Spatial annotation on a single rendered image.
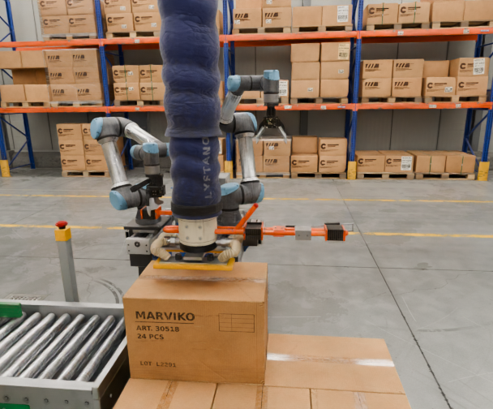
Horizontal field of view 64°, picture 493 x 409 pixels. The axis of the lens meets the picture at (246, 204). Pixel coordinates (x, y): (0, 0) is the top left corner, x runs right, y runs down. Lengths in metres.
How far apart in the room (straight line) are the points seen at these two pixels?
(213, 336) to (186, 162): 0.74
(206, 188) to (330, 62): 7.39
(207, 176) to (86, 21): 8.42
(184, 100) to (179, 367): 1.13
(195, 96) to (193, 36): 0.22
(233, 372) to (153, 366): 0.36
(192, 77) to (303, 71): 7.30
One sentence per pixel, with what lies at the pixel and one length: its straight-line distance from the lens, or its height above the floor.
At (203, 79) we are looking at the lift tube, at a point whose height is 1.81.
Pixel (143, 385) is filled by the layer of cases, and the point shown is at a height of 0.54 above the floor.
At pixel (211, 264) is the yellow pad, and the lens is 1.70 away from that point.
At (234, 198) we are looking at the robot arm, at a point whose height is 1.20.
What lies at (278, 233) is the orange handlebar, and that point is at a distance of 1.72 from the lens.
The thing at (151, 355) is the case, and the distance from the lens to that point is 1.90.
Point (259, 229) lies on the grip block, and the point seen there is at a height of 1.20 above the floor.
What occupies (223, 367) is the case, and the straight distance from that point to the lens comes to 1.86.
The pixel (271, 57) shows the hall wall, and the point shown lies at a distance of 10.15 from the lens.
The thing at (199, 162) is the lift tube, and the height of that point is 1.50.
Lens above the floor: 1.75
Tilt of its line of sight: 15 degrees down
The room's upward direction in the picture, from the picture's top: 1 degrees counter-clockwise
